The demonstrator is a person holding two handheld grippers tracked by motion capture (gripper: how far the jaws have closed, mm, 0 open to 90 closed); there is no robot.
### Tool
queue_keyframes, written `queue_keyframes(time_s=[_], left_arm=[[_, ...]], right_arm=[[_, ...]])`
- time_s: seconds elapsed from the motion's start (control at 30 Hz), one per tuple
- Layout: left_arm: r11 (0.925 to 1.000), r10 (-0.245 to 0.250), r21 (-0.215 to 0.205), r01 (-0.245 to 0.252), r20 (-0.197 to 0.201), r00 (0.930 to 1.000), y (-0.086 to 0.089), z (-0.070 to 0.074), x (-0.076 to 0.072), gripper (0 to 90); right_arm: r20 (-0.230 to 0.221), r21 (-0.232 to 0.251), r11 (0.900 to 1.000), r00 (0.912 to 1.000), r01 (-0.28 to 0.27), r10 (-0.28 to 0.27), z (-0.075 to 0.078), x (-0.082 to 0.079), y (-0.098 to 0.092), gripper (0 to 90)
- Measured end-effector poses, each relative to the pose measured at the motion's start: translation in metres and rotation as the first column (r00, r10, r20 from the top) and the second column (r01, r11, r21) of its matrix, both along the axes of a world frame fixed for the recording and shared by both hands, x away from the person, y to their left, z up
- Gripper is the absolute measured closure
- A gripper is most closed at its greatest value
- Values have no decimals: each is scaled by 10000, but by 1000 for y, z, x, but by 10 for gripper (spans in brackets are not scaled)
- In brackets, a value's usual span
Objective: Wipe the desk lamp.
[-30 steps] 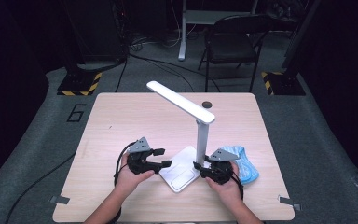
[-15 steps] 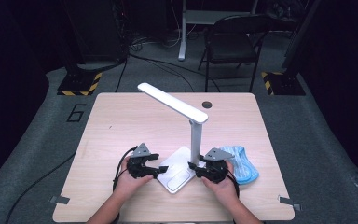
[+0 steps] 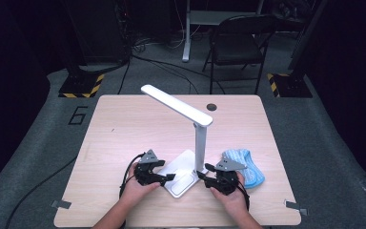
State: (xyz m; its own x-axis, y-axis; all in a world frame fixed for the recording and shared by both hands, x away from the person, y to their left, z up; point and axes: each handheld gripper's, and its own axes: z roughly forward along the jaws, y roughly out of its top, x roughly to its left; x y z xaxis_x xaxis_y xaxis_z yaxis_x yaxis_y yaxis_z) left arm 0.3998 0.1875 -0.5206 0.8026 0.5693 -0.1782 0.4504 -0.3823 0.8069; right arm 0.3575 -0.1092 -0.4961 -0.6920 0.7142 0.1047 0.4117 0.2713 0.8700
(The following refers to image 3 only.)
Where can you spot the white standing desk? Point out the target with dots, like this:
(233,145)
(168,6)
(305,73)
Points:
(187,38)

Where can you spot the grey tape strip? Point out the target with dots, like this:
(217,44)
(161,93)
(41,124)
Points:
(295,206)
(61,204)

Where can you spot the person's right hand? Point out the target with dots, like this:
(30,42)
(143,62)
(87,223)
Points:
(235,203)

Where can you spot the black round table grommet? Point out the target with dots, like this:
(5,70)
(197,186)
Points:
(211,107)

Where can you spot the black stand with striped base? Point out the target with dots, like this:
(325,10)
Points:
(79,86)
(294,86)

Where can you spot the black folding chair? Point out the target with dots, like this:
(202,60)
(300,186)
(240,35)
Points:
(235,47)

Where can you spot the blue striped cloth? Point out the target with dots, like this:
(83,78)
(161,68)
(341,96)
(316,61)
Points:
(251,171)

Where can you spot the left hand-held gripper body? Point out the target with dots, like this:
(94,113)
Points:
(146,173)

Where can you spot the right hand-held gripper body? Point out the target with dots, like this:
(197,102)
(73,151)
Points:
(227,181)

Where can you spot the person's left hand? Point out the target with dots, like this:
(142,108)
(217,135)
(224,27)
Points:
(132,192)

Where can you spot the black equipment cabinet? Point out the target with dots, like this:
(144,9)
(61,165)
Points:
(98,31)

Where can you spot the white desk lamp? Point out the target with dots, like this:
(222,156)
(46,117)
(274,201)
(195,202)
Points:
(178,105)

